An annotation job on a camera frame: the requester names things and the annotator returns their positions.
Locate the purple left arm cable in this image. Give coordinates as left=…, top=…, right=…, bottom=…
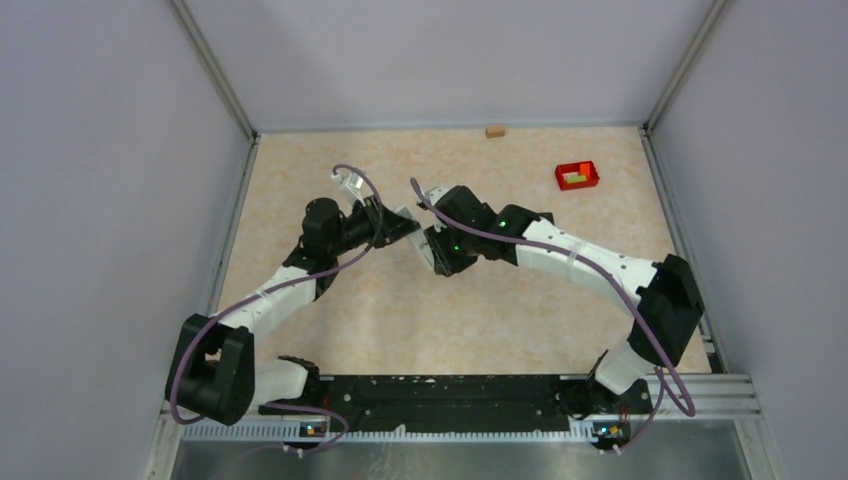
left=169, top=164, right=386, bottom=457

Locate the white remote control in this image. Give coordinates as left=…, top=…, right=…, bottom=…
left=394, top=205, right=434, bottom=271

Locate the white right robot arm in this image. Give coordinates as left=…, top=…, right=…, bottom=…
left=410, top=179, right=705, bottom=417

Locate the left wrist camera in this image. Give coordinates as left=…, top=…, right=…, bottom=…
left=332, top=170, right=364, bottom=206

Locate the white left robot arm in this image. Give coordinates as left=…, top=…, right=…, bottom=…
left=164, top=196, right=421, bottom=425

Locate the red plastic bin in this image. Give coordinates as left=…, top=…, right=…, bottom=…
left=554, top=160, right=600, bottom=191

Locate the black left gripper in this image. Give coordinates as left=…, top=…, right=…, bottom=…
left=328, top=194, right=420, bottom=257

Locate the small wooden block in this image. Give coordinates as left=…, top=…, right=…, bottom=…
left=484, top=125, right=507, bottom=139

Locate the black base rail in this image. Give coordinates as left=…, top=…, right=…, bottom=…
left=295, top=375, right=652, bottom=434

